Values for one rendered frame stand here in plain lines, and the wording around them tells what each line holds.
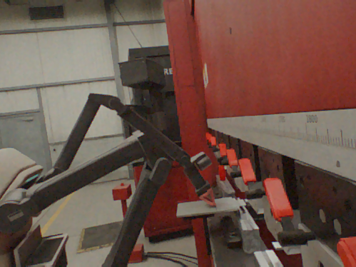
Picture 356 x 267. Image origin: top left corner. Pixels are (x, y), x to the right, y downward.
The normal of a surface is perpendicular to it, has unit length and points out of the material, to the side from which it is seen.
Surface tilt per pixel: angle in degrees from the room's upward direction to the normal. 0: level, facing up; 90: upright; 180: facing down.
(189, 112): 90
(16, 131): 90
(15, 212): 99
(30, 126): 90
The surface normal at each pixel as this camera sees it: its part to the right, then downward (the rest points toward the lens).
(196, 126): -0.05, 0.06
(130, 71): -0.26, 0.09
